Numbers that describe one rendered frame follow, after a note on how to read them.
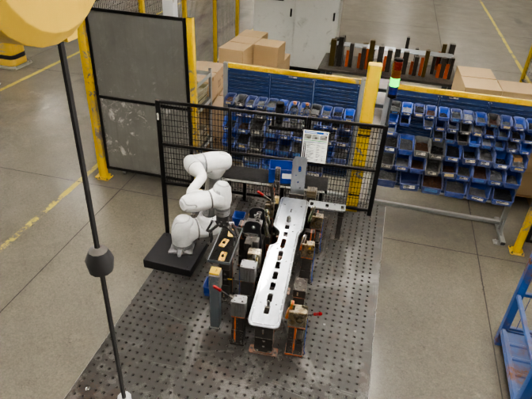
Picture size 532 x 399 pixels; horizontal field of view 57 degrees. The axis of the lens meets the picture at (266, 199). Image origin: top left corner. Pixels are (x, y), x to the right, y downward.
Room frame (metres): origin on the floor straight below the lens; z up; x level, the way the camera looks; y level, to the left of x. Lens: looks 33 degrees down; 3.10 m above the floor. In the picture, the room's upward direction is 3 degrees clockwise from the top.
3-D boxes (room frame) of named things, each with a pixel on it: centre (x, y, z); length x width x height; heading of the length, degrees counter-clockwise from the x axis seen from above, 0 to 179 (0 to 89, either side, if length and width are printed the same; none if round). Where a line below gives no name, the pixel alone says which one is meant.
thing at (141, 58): (4.97, 1.38, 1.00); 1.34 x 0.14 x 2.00; 77
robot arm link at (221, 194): (2.33, 0.26, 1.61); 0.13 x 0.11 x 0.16; 117
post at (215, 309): (2.21, 0.28, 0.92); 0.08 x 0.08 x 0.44; 81
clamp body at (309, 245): (2.68, -0.31, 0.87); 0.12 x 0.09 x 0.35; 81
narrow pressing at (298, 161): (3.36, -0.25, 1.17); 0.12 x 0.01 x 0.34; 81
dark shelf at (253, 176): (3.56, -0.06, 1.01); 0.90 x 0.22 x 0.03; 81
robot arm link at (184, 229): (2.91, 0.60, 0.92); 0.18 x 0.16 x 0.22; 117
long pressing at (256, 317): (2.62, -0.13, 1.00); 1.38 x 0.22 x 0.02; 171
